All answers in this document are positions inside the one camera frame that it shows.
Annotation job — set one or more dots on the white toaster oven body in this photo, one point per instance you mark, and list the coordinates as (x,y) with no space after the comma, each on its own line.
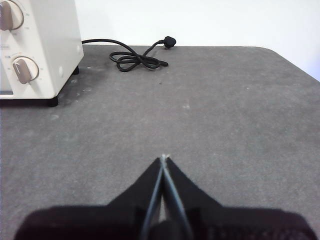
(57,37)

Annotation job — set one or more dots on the round oven timer knob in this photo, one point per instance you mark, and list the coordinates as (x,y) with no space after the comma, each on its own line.
(23,70)

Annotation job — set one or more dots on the black oven foot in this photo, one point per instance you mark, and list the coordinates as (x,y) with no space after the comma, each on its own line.
(53,102)
(76,70)

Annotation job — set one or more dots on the round oven temperature knob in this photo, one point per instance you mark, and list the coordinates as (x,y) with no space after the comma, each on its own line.
(8,16)

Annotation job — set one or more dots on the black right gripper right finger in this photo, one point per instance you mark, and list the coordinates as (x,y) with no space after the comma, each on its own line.
(225,225)

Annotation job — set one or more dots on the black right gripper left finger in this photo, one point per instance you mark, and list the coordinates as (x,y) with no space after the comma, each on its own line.
(100,222)

